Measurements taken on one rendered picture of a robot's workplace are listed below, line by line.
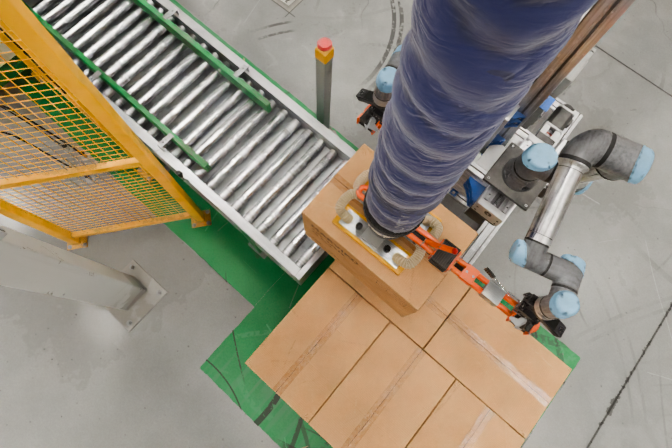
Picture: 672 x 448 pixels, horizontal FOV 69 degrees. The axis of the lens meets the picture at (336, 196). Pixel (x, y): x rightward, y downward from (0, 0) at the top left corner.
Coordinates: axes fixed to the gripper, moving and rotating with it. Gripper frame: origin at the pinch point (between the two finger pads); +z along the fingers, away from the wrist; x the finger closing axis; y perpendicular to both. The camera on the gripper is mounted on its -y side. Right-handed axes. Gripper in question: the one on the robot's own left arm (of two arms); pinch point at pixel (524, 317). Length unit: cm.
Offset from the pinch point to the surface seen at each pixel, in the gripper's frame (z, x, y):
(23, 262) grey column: 0, 99, 150
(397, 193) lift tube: -54, 12, 58
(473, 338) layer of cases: 66, 3, -4
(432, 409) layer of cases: 67, 41, -8
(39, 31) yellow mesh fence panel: -68, 42, 153
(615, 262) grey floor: 120, -104, -59
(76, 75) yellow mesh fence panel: -49, 42, 153
